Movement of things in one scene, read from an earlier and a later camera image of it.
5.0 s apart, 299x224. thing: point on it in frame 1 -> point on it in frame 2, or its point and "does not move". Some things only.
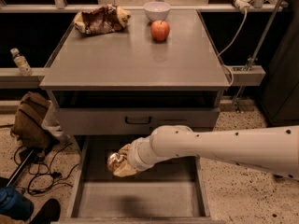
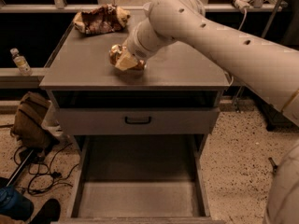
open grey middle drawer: (169, 192) does not move
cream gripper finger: (125, 170) -> (125, 62)
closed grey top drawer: (134, 121) does not move
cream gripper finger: (125, 149) -> (123, 49)
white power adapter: (241, 1) does not move
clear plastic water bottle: (21, 63) does not move
